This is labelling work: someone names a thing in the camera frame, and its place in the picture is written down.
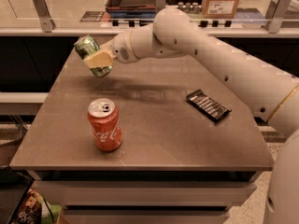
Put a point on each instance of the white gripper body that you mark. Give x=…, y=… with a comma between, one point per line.
x=122, y=49

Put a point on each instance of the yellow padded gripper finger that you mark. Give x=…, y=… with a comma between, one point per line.
x=100, y=59
x=107, y=46

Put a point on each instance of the green soda can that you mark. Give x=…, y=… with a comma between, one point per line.
x=87, y=46

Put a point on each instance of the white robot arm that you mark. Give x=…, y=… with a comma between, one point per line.
x=270, y=93

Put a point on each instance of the red Coca-Cola can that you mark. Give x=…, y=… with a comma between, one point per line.
x=104, y=118

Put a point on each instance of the black snack bar wrapper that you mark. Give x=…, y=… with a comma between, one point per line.
x=207, y=106

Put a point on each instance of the cardboard box with label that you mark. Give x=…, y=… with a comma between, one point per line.
x=219, y=9

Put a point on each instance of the grey table drawer base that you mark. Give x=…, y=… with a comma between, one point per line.
x=145, y=202

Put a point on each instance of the black bin lower left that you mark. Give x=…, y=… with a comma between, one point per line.
x=13, y=189

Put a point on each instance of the snack bag lower left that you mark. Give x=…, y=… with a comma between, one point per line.
x=31, y=209

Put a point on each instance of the left metal railing bracket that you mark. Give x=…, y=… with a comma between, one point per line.
x=46, y=21

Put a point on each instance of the right metal railing bracket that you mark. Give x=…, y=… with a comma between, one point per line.
x=282, y=14

